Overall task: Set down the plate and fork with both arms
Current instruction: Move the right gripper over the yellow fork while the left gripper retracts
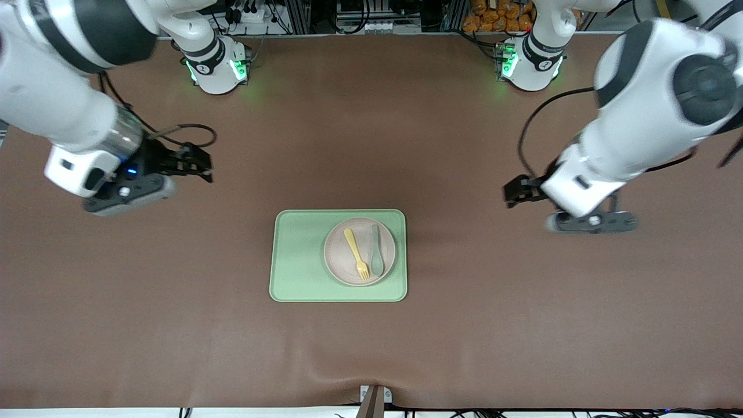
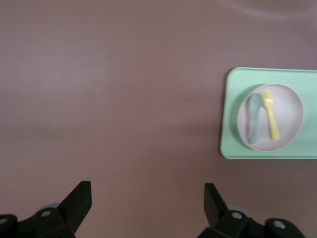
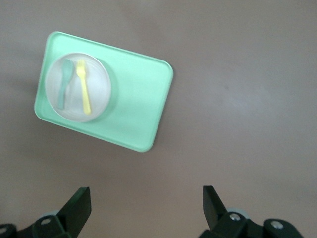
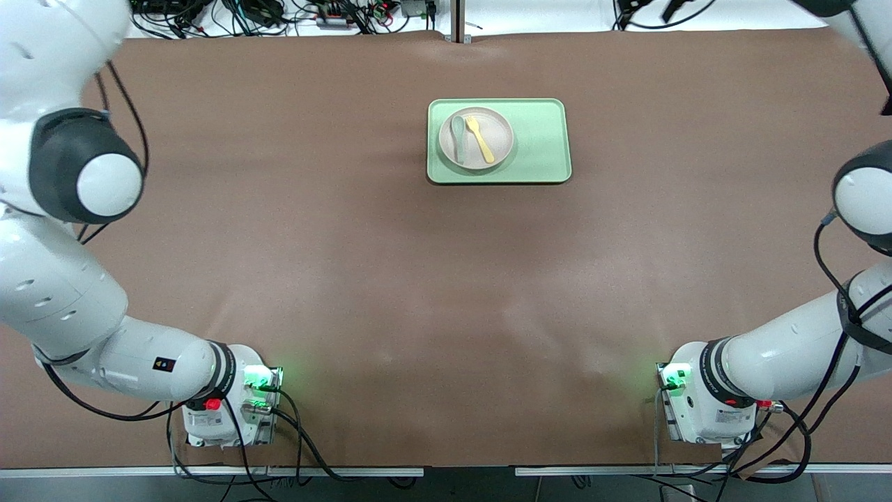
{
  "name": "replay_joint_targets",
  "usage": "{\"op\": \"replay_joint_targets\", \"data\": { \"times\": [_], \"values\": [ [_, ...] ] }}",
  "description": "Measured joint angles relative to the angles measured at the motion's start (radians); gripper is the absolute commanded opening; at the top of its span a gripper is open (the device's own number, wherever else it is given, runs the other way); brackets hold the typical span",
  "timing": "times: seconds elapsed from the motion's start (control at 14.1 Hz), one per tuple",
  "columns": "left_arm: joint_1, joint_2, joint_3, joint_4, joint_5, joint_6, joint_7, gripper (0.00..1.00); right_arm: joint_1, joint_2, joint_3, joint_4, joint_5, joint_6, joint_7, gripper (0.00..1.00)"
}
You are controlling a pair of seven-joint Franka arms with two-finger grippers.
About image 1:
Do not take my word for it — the round beige plate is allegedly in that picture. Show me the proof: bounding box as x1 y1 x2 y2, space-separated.
323 217 398 287

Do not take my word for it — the yellow plastic fork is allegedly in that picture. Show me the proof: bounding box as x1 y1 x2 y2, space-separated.
343 228 372 282

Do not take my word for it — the light green rectangular tray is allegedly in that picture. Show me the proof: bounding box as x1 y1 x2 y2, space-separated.
269 209 408 303

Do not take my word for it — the white power strip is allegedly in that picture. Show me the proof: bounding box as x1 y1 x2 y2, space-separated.
223 0 280 25

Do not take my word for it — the brown table mat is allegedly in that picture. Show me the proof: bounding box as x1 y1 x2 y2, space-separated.
0 32 743 410

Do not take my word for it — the green plastic spoon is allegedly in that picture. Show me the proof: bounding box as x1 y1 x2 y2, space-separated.
370 224 385 278

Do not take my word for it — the pile of orange snacks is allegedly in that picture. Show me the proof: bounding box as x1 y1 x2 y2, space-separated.
463 0 535 33

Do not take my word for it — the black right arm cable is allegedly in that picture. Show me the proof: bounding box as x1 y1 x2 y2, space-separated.
98 71 218 149

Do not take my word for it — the aluminium frame post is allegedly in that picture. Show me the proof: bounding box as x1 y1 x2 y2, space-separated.
284 0 311 34

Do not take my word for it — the small metal clamp bracket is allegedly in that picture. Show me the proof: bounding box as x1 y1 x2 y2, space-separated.
359 385 393 404

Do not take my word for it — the grey camera mount pole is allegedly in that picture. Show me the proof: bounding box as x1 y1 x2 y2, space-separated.
355 385 386 418

